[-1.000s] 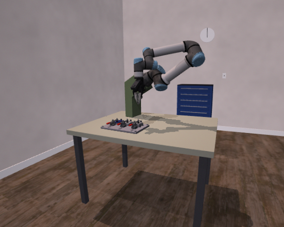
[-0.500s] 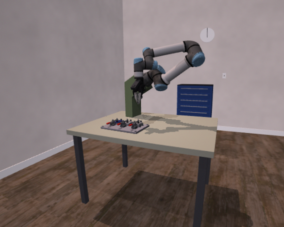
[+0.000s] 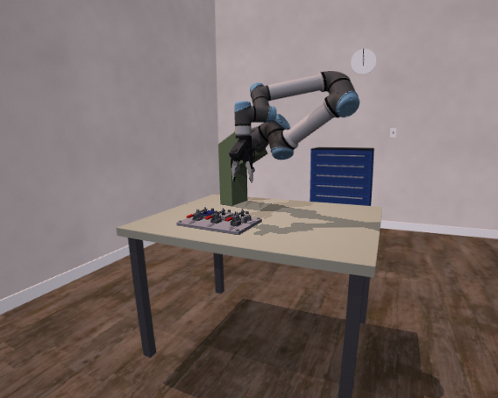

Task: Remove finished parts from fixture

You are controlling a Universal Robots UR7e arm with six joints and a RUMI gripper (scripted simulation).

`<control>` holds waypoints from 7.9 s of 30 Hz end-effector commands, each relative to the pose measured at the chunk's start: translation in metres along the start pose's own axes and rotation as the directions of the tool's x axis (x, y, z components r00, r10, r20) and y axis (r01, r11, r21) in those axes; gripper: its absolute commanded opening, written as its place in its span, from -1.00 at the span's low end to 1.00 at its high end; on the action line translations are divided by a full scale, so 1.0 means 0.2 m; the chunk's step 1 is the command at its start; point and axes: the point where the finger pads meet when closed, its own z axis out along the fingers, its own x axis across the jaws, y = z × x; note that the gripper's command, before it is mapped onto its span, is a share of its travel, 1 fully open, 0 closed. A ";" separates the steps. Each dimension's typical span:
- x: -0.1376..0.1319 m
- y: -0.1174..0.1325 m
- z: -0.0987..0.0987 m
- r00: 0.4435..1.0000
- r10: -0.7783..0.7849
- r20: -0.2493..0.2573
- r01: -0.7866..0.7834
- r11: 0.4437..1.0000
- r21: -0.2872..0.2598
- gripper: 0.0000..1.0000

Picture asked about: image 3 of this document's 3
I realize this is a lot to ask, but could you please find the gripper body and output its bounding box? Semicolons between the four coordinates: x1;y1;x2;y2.
234;135;255;162

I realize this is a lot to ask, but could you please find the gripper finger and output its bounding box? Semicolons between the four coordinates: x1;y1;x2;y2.
231;158;240;181
245;153;255;182

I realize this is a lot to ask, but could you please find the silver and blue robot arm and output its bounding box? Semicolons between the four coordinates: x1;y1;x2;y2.
234;71;359;160

